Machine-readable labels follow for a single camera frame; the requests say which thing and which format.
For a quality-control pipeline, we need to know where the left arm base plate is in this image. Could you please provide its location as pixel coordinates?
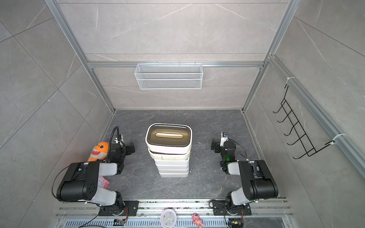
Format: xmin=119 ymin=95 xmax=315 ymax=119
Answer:
xmin=98 ymin=200 xmax=139 ymax=216

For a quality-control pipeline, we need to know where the bamboo lid tissue box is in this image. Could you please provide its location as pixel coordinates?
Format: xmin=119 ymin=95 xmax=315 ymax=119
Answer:
xmin=158 ymin=168 xmax=189 ymax=174
xmin=159 ymin=173 xmax=189 ymax=178

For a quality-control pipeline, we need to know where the white wire mesh basket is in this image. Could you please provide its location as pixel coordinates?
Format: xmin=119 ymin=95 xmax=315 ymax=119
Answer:
xmin=135 ymin=63 xmax=203 ymax=90

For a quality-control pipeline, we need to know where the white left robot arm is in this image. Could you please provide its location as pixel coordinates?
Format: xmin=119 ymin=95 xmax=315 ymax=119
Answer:
xmin=52 ymin=142 xmax=139 ymax=216

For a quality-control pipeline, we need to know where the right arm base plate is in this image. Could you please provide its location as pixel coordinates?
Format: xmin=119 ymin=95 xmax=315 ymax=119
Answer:
xmin=208 ymin=199 xmax=252 ymax=216

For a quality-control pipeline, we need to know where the grey lid tissue box front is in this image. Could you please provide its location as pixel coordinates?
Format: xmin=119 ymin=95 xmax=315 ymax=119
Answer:
xmin=156 ymin=164 xmax=189 ymax=170

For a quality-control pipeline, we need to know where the brown lid tissue box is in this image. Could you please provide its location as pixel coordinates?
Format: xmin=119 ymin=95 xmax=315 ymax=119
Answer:
xmin=145 ymin=123 xmax=193 ymax=155
xmin=148 ymin=149 xmax=191 ymax=161

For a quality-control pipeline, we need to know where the pink bear figurine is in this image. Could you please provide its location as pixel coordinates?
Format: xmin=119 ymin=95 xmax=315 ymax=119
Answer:
xmin=192 ymin=213 xmax=204 ymax=228

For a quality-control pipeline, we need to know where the grey lid tissue box back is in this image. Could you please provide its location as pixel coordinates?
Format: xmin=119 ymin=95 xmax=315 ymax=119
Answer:
xmin=155 ymin=159 xmax=190 ymax=166

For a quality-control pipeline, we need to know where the orange shark plush toy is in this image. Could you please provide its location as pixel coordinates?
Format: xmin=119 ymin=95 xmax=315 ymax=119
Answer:
xmin=88 ymin=142 xmax=109 ymax=162

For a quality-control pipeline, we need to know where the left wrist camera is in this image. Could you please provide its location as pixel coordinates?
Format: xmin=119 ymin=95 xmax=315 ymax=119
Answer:
xmin=115 ymin=134 xmax=125 ymax=146

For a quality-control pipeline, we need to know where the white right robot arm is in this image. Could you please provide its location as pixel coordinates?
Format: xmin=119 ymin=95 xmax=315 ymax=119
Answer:
xmin=209 ymin=139 xmax=279 ymax=216

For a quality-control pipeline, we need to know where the black wire hook rack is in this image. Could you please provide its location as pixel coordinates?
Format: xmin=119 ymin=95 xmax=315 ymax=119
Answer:
xmin=273 ymin=85 xmax=335 ymax=160

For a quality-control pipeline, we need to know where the brown lid tissue box back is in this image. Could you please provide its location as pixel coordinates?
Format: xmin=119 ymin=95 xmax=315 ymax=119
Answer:
xmin=145 ymin=123 xmax=193 ymax=155

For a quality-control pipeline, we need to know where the black corrugated left cable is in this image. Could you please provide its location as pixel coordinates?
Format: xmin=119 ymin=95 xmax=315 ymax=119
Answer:
xmin=105 ymin=126 xmax=120 ymax=162

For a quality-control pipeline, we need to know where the brown lid tissue box front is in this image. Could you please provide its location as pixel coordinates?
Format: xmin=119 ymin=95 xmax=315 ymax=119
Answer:
xmin=148 ymin=149 xmax=191 ymax=161

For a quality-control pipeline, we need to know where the grey lid tissue box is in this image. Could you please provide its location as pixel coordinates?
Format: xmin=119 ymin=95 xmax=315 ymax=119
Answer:
xmin=155 ymin=159 xmax=190 ymax=166
xmin=156 ymin=164 xmax=189 ymax=170

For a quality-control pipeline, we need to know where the pink alarm clock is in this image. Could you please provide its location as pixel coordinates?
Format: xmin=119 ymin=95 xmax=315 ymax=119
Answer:
xmin=98 ymin=177 xmax=110 ymax=189

